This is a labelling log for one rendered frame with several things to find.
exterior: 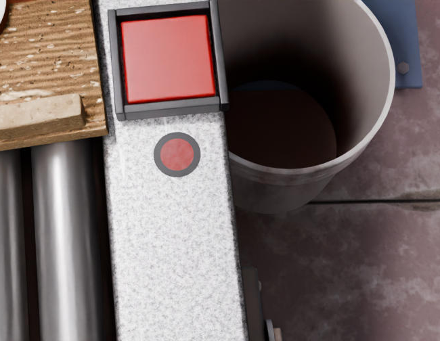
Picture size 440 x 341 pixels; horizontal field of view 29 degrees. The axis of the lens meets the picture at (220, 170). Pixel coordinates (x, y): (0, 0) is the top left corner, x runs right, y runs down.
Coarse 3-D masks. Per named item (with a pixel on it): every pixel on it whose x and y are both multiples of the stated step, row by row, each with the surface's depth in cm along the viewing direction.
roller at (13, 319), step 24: (0, 168) 56; (0, 192) 56; (0, 216) 56; (0, 240) 55; (0, 264) 55; (24, 264) 57; (0, 288) 54; (24, 288) 56; (0, 312) 54; (24, 312) 55; (0, 336) 53; (24, 336) 55
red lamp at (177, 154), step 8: (168, 144) 57; (176, 144) 57; (184, 144) 57; (160, 152) 57; (168, 152) 57; (176, 152) 57; (184, 152) 57; (192, 152) 57; (168, 160) 57; (176, 160) 57; (184, 160) 57; (176, 168) 57
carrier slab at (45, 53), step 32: (64, 0) 58; (32, 32) 57; (64, 32) 57; (0, 64) 56; (32, 64) 56; (64, 64) 56; (96, 64) 56; (0, 96) 56; (32, 96) 56; (96, 96) 56; (96, 128) 55
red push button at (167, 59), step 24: (120, 24) 58; (144, 24) 58; (168, 24) 58; (192, 24) 58; (144, 48) 58; (168, 48) 58; (192, 48) 58; (144, 72) 57; (168, 72) 57; (192, 72) 57; (144, 96) 57; (168, 96) 57; (192, 96) 57
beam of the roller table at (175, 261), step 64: (128, 0) 60; (192, 0) 60; (128, 128) 58; (192, 128) 58; (128, 192) 56; (192, 192) 56; (128, 256) 55; (192, 256) 55; (128, 320) 54; (192, 320) 54
